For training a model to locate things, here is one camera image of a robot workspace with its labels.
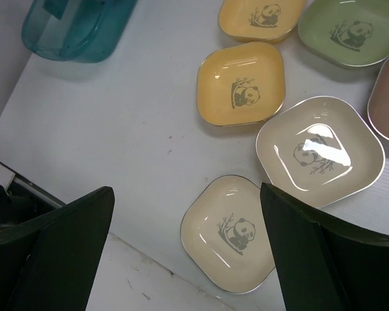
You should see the beige panda plate upper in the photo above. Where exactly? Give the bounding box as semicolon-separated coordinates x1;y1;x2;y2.
255;96;385;208

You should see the green panda plate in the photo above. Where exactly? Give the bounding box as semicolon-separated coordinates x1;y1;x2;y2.
298;1;389;68

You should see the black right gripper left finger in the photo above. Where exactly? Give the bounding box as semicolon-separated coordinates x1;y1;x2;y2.
0;187;115;310

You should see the yellow panda plate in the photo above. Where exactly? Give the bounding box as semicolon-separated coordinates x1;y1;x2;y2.
218;0;306;43
196;42;286;126

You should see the cream panda plate lower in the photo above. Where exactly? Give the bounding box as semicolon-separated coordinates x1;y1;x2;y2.
180;175;275;295

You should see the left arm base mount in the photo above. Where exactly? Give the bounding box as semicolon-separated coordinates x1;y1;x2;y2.
0;184;69;237

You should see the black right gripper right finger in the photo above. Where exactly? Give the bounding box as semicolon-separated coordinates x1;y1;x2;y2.
260;183;389;310

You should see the teal transparent plastic bin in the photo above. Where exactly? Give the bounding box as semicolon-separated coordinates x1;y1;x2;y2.
21;0;137;63

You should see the brown panda plate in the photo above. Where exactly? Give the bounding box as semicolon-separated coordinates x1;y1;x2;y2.
367;57;389;141

